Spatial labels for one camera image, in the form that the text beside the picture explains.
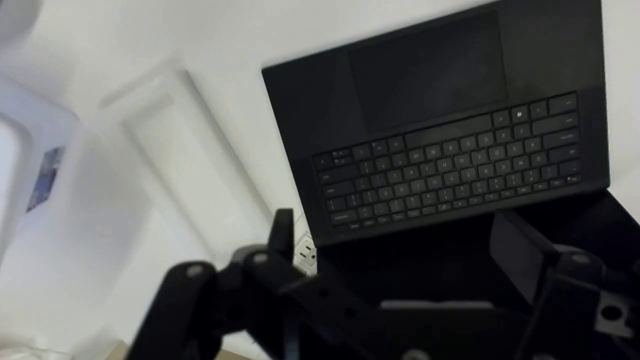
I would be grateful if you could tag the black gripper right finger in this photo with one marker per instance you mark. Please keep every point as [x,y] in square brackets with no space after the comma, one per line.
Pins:
[572,301]

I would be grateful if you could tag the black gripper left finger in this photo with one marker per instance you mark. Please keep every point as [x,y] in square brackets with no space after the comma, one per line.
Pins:
[193,312]

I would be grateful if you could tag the white power strip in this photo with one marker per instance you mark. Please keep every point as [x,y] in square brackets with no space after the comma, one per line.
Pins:
[306,250]

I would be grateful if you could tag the black laptop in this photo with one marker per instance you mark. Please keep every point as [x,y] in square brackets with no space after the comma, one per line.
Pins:
[433,127]

